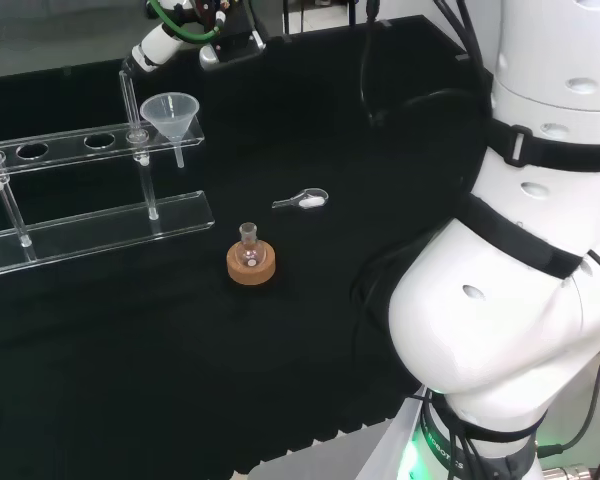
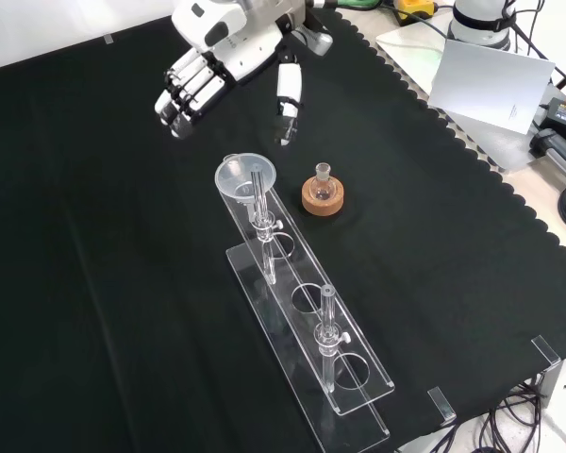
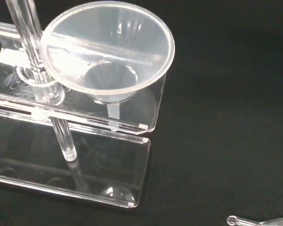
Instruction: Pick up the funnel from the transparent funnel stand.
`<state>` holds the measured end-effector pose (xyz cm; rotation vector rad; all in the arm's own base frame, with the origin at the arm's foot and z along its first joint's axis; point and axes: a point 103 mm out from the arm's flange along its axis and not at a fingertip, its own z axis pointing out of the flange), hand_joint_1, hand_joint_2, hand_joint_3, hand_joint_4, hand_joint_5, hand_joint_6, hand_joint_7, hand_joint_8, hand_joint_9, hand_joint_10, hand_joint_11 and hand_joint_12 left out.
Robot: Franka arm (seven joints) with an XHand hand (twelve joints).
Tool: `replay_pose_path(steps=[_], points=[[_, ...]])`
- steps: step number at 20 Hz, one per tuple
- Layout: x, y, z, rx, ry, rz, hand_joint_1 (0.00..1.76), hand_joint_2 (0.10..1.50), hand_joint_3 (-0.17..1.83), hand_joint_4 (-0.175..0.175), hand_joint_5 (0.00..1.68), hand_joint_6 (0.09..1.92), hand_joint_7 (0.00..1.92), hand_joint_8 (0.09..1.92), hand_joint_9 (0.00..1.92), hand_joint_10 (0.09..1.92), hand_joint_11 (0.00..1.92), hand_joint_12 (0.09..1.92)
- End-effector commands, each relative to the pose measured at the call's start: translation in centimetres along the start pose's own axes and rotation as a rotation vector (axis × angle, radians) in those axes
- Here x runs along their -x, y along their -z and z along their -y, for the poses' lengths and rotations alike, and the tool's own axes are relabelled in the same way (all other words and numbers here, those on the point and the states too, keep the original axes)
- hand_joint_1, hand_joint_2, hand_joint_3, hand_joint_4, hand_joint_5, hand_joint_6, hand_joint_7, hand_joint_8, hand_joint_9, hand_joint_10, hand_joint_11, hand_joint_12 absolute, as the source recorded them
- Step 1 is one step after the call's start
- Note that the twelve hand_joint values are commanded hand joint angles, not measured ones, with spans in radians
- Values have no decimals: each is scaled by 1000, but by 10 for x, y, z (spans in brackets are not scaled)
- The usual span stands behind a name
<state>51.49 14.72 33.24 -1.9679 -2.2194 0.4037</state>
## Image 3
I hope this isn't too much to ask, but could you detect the clear acrylic funnel stand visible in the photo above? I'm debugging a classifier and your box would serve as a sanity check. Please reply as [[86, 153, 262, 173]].
[[0, 0, 168, 208]]

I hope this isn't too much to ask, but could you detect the black bench cloth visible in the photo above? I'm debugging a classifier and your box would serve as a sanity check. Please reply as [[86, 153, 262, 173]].
[[0, 0, 283, 226]]

